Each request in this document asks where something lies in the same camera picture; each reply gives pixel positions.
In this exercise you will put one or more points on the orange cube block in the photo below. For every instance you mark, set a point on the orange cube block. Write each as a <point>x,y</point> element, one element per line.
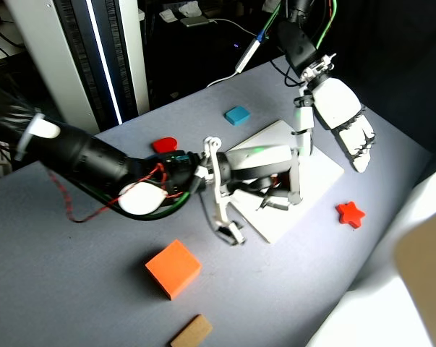
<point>174,269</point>

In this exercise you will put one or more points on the white paper pad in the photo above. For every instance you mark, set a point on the white paper pad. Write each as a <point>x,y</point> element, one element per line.
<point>311,188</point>

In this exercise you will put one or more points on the brown rectangular block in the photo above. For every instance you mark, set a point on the brown rectangular block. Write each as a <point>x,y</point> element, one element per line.
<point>192,332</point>

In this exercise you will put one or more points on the white adapter stick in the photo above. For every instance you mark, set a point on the white adapter stick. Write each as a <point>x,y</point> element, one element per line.
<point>247,56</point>

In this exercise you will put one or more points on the grey flat box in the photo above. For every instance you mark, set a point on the grey flat box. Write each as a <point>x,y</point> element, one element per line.
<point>195,21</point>

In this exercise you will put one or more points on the grey table cloth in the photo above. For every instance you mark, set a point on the grey table cloth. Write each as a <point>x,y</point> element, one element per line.
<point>94,282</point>

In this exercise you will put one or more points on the red heart block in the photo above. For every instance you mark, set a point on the red heart block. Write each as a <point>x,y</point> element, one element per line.
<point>165,144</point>

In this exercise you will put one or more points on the blue rounded block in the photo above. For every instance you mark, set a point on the blue rounded block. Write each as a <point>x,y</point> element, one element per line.
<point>236,115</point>

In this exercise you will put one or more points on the red star block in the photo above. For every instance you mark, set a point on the red star block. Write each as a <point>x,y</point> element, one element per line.
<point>349,214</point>

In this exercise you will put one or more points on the white cabinet with light strip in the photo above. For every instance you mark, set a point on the white cabinet with light strip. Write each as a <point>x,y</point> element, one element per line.
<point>51,54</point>

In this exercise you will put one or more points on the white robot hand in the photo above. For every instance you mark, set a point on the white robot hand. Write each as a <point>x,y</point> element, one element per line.
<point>335,101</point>
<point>261,157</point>

